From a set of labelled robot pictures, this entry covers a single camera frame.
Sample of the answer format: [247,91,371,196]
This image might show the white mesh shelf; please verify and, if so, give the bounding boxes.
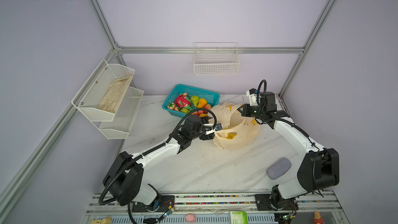
[99,87,144,140]
[72,60,135,122]

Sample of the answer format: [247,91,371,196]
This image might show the yellow banana bunch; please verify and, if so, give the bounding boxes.
[226,132,237,140]

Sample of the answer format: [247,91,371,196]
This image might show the red dragon fruit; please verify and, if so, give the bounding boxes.
[174,94,192,111]

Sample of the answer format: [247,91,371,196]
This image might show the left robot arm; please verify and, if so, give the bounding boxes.
[98,115,222,209]

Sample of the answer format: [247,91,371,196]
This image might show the teal plastic basket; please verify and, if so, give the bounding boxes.
[162,84,220,118]

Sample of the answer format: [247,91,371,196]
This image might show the grey sponge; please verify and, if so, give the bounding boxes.
[266,157,292,180]

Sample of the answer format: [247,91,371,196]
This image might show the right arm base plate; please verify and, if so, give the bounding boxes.
[255,194,298,211]

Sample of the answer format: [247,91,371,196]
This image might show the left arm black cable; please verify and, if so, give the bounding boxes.
[98,108,218,224]

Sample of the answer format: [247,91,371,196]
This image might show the white wire wall basket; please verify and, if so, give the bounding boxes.
[193,42,240,76]

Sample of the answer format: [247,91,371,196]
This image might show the green pear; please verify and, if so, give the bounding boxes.
[180,108,190,114]
[190,95,200,107]

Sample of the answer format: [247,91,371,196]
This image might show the beige cloth in shelf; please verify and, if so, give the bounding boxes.
[97,76,132,114]

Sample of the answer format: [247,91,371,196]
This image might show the green box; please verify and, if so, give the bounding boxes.
[230,211,248,224]

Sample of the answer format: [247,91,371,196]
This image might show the white mesh upper shelf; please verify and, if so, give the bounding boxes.
[72,60,135,122]

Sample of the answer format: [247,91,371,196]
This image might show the white mesh lower shelf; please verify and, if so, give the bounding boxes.
[99,87,144,140]

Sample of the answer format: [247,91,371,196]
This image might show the yellow toy figure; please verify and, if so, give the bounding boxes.
[91,216,112,224]

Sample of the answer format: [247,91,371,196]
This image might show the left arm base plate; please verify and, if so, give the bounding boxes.
[131,195,175,213]

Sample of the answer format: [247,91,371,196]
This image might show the orange mango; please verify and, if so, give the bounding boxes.
[197,98,208,108]

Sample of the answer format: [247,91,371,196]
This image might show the beige plastic bag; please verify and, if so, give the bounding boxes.
[211,102,261,150]

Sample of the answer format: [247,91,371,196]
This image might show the pink pig toy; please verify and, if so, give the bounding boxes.
[185,214,197,223]

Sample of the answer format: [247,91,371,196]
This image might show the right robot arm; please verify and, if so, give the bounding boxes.
[238,89,340,210]

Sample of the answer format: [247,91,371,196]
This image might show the aluminium front rail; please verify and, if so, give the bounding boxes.
[81,190,350,224]

